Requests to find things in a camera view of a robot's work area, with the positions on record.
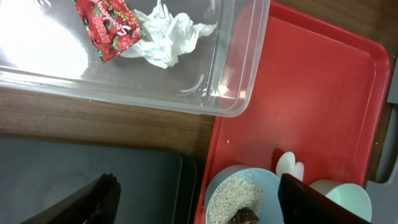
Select white plastic spoon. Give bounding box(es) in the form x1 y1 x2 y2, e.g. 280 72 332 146
275 152 296 179

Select mint green bowl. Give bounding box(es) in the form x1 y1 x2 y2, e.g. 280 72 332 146
310 179 373 222

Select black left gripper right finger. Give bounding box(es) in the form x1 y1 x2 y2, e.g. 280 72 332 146
278 174 370 224

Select white rice leftovers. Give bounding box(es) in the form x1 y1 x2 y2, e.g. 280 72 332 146
207 173 263 224

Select black food waste tray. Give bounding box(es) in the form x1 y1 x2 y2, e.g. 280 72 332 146
1 139 197 223

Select brown food piece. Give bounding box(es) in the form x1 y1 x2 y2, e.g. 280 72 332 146
228 207 259 224

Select grey dishwasher rack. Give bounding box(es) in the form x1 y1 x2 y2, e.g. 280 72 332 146
366 68 397 224

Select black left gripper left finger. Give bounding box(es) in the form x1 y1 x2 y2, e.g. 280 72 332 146
22 173 121 224

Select clear plastic waste bin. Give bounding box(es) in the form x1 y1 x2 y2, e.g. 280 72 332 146
1 0 271 117

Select light blue rice bowl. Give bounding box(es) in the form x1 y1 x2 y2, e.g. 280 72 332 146
204 165 284 224

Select red serving tray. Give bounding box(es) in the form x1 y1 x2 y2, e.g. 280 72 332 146
193 1 392 224

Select white napkin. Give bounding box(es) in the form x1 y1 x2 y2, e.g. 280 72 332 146
120 0 217 69

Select red snack wrapper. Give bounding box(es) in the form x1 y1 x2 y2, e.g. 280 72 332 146
73 0 146 63

